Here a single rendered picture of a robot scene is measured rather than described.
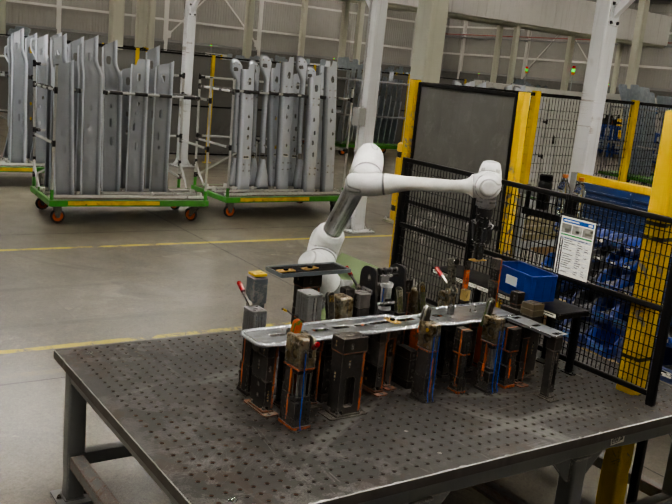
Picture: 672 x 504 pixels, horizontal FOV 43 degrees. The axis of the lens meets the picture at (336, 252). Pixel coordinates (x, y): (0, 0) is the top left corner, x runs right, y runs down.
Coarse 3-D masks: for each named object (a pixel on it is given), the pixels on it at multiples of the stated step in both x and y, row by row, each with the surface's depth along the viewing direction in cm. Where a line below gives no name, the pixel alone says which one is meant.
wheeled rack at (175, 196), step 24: (144, 96) 1002; (168, 96) 1015; (192, 96) 1032; (192, 144) 1064; (48, 192) 973; (120, 192) 1016; (144, 192) 1032; (168, 192) 1047; (192, 192) 1064; (192, 216) 1045
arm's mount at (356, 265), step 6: (342, 258) 455; (348, 258) 452; (354, 258) 449; (342, 264) 451; (348, 264) 448; (354, 264) 446; (360, 264) 443; (366, 264) 440; (354, 270) 442; (360, 270) 439; (342, 276) 444; (348, 276) 441; (354, 276) 438; (324, 312) 431; (324, 318) 427; (318, 330) 432
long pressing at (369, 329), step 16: (464, 304) 403; (480, 304) 407; (336, 320) 358; (352, 320) 361; (368, 320) 363; (384, 320) 365; (416, 320) 370; (448, 320) 375; (464, 320) 377; (480, 320) 381; (256, 336) 328; (320, 336) 335
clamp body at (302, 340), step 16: (288, 336) 317; (304, 336) 314; (288, 352) 317; (304, 352) 312; (288, 368) 320; (304, 368) 313; (288, 384) 319; (304, 384) 317; (288, 400) 319; (304, 400) 318; (288, 416) 319; (304, 416) 319
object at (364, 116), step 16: (368, 0) 1045; (384, 0) 1025; (368, 16) 1032; (384, 16) 1030; (368, 32) 1038; (384, 32) 1036; (368, 48) 1039; (368, 64) 1041; (368, 80) 1042; (368, 96) 1045; (368, 112) 1050; (368, 128) 1056; (352, 224) 1083
